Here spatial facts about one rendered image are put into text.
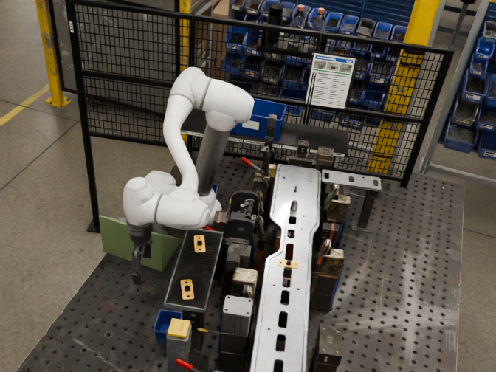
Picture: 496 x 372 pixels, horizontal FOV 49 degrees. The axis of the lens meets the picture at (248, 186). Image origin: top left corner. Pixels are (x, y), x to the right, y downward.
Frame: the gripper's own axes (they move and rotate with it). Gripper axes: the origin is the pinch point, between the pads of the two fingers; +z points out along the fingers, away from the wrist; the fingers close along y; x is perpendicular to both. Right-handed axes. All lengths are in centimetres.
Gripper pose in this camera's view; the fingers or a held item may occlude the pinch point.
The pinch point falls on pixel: (142, 268)
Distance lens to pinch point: 210.5
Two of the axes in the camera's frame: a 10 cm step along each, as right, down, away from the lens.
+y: -1.1, 6.2, -7.8
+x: 9.9, 1.4, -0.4
